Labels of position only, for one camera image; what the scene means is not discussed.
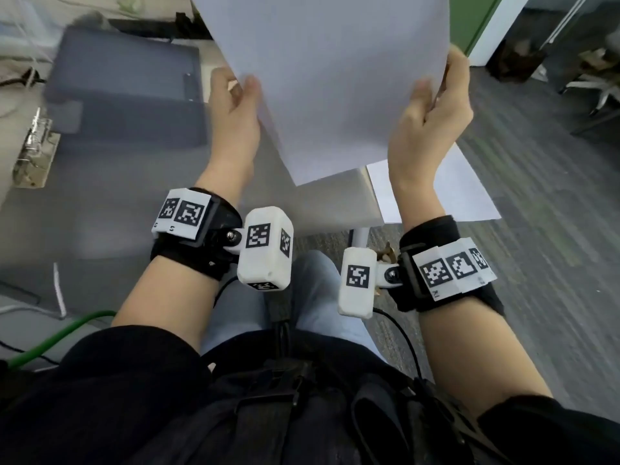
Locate person's left hand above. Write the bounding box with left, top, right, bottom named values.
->
left=195, top=67, right=263, bottom=209

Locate person's right hand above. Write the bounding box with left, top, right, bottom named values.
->
left=387, top=43, right=475, bottom=233

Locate stack of white papers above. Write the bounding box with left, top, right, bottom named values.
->
left=366, top=142, right=502, bottom=226

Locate white paper bundle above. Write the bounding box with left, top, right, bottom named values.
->
left=189, top=0, right=451, bottom=187

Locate gray translucent clip folder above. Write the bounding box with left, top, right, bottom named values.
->
left=43, top=26, right=210, bottom=149
left=0, top=106, right=384, bottom=305

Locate person's left forearm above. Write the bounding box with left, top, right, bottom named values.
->
left=112, top=256, right=219, bottom=352

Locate person's left leg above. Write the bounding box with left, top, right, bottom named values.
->
left=201, top=280, right=272, bottom=354

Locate person's leg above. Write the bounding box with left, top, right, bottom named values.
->
left=201, top=280, right=272, bottom=354
left=290, top=250, right=384, bottom=362

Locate person's right leg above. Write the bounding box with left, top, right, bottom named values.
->
left=290, top=250, right=384, bottom=362

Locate person's black shirt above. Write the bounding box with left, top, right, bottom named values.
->
left=0, top=326, right=620, bottom=465

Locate brown paper bag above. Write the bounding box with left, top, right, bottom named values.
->
left=375, top=242, right=401, bottom=265

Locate black bag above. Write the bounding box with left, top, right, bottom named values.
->
left=486, top=38, right=548, bottom=83

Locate black power strip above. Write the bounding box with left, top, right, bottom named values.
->
left=108, top=12, right=214, bottom=42

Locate green cabinet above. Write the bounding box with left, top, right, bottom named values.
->
left=448, top=0, right=504, bottom=56

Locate white cabinet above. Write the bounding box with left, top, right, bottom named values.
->
left=467, top=0, right=532, bottom=67

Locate white office chair base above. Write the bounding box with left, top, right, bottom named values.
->
left=559, top=48, right=620, bottom=136

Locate white power strip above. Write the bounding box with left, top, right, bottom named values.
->
left=0, top=14, right=64, bottom=61

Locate black chest harness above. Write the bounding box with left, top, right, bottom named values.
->
left=130, top=333, right=514, bottom=465

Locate black marker wrist strap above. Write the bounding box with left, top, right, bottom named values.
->
left=150, top=187, right=243, bottom=282
left=387, top=215, right=504, bottom=315

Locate black camera cable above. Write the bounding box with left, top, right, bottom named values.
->
left=371, top=307, right=422, bottom=381
left=212, top=275, right=239, bottom=305

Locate thick black cable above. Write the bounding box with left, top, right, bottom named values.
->
left=0, top=67, right=47, bottom=88

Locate green cable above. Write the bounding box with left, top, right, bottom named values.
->
left=7, top=310, right=117, bottom=369

